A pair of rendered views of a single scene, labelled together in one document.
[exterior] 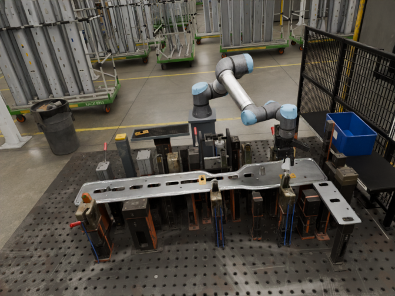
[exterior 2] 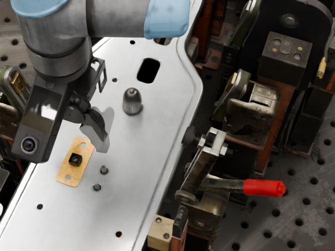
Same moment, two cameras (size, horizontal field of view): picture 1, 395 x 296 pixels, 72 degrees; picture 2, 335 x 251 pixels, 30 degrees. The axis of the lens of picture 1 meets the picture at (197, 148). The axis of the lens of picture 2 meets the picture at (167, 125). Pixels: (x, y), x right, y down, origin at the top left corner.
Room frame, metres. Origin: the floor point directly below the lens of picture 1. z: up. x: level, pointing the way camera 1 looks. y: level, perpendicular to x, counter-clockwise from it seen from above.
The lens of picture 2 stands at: (1.41, -0.83, 1.91)
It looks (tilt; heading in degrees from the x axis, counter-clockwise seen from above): 62 degrees down; 107
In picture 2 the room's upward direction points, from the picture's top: 3 degrees clockwise
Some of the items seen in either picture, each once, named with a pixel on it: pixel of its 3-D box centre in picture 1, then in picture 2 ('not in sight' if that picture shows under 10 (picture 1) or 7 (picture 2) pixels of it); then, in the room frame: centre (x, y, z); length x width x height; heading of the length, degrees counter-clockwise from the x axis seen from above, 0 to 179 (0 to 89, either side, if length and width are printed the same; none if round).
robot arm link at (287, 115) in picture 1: (287, 117); (51, 1); (1.15, -0.44, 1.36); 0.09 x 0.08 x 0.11; 19
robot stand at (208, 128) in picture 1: (204, 137); not in sight; (1.87, -0.06, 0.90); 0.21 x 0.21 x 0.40; 85
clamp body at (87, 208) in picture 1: (96, 231); not in sight; (1.02, 0.58, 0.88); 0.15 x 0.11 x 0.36; 0
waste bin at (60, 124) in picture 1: (58, 127); not in sight; (3.58, 1.96, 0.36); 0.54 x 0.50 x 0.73; 175
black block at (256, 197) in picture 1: (257, 217); not in sight; (1.03, -0.28, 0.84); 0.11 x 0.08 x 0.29; 0
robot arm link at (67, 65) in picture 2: (287, 131); (55, 43); (1.15, -0.45, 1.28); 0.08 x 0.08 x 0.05
